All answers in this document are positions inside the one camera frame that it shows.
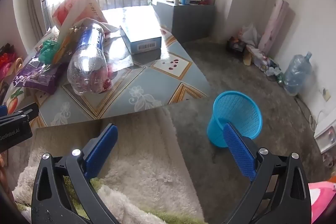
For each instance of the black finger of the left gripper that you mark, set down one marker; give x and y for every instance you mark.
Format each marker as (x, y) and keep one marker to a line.
(31, 111)

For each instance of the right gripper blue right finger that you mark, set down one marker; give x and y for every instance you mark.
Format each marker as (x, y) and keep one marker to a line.
(238, 149)

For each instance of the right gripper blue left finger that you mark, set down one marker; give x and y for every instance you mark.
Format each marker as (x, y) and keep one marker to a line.
(97, 150)

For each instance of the Pepsi plastic bottle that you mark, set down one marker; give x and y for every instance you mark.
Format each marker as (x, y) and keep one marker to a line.
(88, 71)

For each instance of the clear plastic wrapper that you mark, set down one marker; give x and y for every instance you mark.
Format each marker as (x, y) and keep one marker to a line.
(116, 52)

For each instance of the red white snack bag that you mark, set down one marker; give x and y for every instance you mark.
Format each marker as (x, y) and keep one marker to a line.
(69, 12)

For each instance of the blue medicine tablet box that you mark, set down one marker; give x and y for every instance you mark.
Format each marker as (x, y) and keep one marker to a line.
(140, 37)

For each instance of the orange yellow snack wrapper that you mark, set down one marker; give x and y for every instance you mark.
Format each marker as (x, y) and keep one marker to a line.
(67, 47)

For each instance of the blue mesh trash basket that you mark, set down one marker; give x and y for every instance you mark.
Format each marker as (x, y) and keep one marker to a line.
(237, 109)

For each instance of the purple snack packet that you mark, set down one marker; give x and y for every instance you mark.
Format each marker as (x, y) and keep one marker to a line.
(39, 76)

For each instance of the red clothes pile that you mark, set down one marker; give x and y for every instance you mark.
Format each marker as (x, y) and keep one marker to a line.
(9, 61)

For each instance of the green plastic bag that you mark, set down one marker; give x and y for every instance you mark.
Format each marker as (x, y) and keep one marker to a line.
(48, 50)

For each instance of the white drawer unit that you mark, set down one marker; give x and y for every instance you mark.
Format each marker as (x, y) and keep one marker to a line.
(325, 132)

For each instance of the large clear water jug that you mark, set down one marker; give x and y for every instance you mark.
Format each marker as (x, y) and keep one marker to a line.
(298, 71)

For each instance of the grey storage cabinet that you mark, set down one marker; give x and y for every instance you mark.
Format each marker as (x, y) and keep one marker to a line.
(185, 22)

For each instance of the trash pile by wall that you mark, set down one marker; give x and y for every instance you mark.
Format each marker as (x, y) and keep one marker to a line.
(244, 45)

